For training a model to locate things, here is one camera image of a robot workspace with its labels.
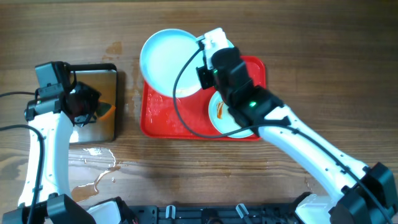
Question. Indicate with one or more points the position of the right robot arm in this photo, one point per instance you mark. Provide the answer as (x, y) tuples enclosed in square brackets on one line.
[(356, 193)]

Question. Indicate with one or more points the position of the red plastic tray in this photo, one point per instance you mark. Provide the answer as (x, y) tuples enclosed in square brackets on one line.
[(159, 119)]

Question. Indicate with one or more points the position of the orange green sponge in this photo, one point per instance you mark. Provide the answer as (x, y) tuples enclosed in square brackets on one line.
[(104, 110)]

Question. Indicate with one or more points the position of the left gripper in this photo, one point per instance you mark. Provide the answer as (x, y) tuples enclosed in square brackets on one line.
[(96, 96)]

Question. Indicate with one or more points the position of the black water tray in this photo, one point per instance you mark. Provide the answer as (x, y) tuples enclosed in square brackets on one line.
[(103, 77)]

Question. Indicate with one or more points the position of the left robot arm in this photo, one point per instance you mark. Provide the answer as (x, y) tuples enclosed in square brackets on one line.
[(50, 118)]

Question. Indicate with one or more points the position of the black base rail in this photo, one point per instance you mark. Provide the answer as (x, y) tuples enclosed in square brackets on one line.
[(277, 213)]

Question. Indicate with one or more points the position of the white plate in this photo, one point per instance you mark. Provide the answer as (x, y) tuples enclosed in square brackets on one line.
[(163, 56), (219, 116)]

